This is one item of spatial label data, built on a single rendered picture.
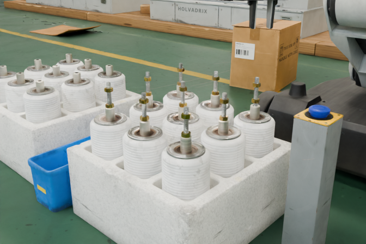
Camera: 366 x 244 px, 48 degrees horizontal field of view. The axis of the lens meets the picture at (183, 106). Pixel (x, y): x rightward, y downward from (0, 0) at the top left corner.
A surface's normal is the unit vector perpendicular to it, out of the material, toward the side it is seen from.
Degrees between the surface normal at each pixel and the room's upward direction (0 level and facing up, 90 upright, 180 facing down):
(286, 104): 45
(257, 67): 89
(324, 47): 90
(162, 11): 90
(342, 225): 0
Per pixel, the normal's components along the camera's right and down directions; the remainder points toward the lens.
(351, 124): -0.47, -0.47
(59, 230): 0.00, -0.94
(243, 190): 0.73, 0.23
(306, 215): -0.68, 0.25
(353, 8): -0.63, 0.49
